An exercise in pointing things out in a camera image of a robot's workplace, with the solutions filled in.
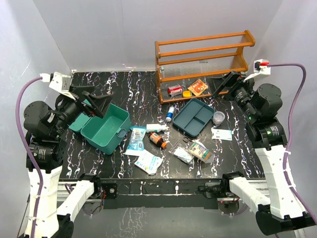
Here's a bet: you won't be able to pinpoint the yellow tape measure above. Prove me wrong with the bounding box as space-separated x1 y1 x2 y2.
182 90 192 98

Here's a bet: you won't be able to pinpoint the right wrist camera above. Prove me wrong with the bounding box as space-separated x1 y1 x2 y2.
243 59 271 82

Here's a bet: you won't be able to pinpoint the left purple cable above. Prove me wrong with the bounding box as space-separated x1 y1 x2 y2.
15 76 44 238

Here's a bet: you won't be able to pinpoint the white spray bottle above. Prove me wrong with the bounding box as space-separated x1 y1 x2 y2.
146 123 169 133

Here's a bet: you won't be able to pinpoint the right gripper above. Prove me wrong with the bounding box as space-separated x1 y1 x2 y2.
206 71 258 121

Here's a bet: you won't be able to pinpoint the small black scissors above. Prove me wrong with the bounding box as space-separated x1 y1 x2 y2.
183 136 194 143

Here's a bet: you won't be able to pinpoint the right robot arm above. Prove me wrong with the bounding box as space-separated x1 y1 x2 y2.
211 71 317 236

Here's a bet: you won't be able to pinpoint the white blue card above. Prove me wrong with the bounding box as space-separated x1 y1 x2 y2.
211 128 232 141

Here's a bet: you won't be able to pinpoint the blue divided tray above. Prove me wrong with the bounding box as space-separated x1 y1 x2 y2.
173 98 215 137

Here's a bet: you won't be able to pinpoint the clear round container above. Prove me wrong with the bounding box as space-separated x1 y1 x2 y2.
212 111 225 125

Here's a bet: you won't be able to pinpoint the purple cable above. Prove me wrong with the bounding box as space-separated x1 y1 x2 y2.
268 62 315 224
15 76 44 238

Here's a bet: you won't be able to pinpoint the wooden shelf rack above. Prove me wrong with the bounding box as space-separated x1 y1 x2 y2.
155 30 256 104

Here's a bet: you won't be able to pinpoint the red white medicine box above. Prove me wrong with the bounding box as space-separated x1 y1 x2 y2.
167 85 183 97

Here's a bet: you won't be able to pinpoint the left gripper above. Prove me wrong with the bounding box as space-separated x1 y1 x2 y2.
51 84 114 136

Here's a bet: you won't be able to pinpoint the white blue gauze packet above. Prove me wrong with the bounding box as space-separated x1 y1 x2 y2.
134 150 163 176

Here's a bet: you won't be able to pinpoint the bagged bandage box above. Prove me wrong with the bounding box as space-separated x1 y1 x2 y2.
189 142 214 164

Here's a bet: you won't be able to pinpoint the clear bag of plasters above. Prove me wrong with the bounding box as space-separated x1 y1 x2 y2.
168 142 194 164

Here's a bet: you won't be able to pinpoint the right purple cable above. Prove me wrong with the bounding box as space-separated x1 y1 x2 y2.
268 62 315 224

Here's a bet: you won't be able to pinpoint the orange snack packet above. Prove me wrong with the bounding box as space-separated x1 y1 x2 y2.
188 79 209 96

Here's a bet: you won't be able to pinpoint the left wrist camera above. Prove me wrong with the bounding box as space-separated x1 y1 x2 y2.
39 72 74 99

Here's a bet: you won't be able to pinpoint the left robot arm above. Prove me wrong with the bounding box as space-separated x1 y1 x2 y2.
16 86 112 238

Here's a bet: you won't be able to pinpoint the green medicine box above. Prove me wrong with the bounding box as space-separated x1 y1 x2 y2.
69 104 131 155

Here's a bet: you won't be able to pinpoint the blue white bandage roll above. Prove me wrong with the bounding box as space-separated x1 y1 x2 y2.
165 106 175 122

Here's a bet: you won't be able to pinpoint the blue swab packet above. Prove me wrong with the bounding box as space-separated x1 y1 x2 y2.
124 126 146 156

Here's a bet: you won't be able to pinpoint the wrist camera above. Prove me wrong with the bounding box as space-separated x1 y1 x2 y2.
39 72 74 99
243 59 271 82

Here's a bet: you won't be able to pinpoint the brown medicine bottle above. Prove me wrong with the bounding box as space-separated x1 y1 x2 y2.
149 132 167 149

